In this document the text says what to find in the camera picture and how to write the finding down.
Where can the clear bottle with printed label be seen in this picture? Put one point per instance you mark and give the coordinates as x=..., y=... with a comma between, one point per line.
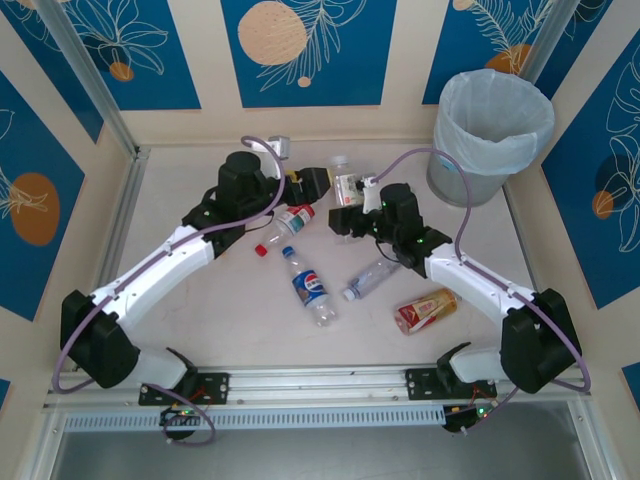
x=344, y=187

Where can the red label bottle red cap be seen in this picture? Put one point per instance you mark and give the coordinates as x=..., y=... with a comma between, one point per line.
x=295, y=220

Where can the clear water bottle white cap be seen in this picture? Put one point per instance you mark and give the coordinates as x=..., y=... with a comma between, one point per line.
x=370, y=277

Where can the Pepsi plastic bottle blue cap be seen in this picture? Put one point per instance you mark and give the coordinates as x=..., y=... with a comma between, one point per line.
x=309, y=287

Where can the red orange drink bottle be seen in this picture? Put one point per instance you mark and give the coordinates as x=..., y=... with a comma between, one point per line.
x=425, y=310

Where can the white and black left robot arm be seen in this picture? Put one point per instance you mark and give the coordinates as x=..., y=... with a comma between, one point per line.
x=165, y=265

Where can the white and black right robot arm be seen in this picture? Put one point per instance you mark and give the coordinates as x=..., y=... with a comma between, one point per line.
x=475, y=285

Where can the grey round waste bin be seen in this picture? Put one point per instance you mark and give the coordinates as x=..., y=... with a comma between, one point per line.
x=450, y=185

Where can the right circuit board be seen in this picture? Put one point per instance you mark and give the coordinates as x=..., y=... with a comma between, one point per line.
x=467, y=417

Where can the circuit board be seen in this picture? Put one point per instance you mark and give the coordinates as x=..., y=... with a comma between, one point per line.
x=467, y=417
x=182, y=414

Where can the grey metal lower panel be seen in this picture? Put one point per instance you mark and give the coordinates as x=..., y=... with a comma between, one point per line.
x=320, y=455

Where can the left circuit board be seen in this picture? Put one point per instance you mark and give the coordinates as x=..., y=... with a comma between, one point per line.
x=182, y=414

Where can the aluminium side rail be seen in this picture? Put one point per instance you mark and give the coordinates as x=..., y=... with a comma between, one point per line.
x=127, y=200
x=515, y=220

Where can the aluminium frame post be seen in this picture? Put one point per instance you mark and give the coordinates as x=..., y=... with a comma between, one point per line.
x=98, y=95
x=553, y=30

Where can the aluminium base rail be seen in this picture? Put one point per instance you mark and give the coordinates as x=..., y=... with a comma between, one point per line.
x=320, y=385

